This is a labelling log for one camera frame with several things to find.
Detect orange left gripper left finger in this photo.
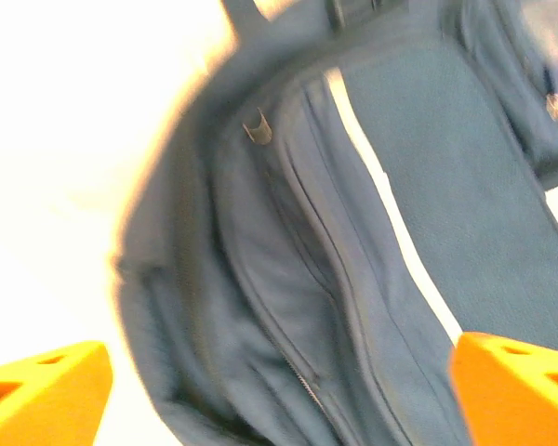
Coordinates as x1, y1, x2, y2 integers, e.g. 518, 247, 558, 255
0, 340, 114, 446

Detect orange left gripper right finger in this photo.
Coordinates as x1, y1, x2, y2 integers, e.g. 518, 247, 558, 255
447, 331, 558, 446

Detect navy blue backpack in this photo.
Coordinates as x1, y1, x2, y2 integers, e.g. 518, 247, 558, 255
109, 0, 558, 446

